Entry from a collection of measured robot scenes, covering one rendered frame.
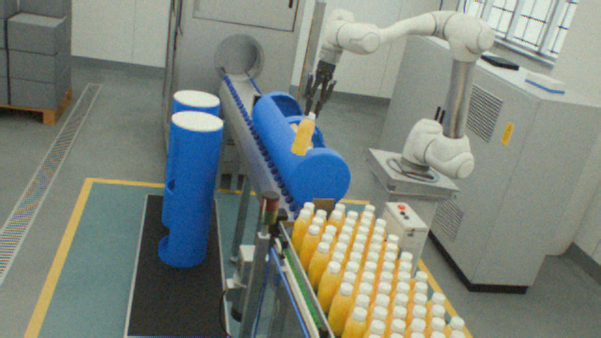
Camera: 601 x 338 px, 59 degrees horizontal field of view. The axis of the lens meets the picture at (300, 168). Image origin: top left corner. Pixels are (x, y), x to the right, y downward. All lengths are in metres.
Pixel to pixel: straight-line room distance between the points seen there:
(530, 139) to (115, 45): 5.34
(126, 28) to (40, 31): 2.13
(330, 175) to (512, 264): 2.05
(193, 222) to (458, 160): 1.50
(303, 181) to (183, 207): 0.96
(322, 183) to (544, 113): 1.71
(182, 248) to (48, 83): 2.73
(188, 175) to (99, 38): 4.60
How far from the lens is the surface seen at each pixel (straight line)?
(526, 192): 3.79
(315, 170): 2.31
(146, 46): 7.34
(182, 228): 3.14
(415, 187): 2.69
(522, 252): 4.06
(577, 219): 5.02
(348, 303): 1.75
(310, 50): 3.63
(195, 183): 3.00
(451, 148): 2.57
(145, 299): 3.05
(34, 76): 5.48
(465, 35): 2.37
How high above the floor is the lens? 2.06
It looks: 23 degrees down
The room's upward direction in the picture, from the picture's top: 12 degrees clockwise
